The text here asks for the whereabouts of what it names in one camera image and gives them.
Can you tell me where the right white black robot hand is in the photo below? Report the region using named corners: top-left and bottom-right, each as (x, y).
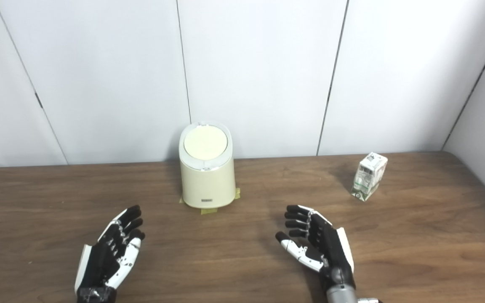
top-left (275, 205), bottom-right (357, 291)

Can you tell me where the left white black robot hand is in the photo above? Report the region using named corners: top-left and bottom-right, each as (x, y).
top-left (74, 205), bottom-right (146, 303)

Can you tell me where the round cream bin lid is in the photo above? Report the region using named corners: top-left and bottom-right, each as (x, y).
top-left (184, 125), bottom-right (229, 160)

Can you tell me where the cream-colored bin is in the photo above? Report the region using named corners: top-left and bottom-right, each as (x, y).
top-left (179, 121), bottom-right (236, 209)

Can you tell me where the white green milk carton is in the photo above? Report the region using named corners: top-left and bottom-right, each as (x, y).
top-left (351, 152), bottom-right (388, 202)

